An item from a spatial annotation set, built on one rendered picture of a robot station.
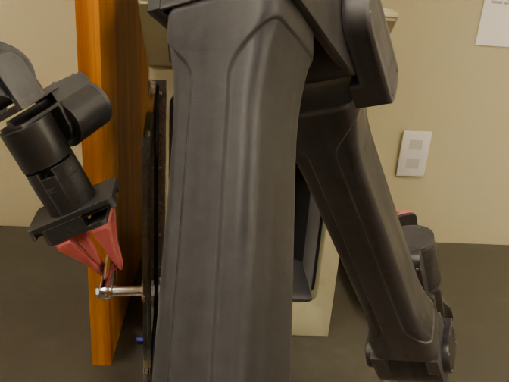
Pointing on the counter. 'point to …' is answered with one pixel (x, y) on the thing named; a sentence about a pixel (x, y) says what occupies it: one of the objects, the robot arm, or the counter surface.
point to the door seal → (157, 204)
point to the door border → (151, 202)
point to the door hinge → (161, 167)
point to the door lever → (106, 289)
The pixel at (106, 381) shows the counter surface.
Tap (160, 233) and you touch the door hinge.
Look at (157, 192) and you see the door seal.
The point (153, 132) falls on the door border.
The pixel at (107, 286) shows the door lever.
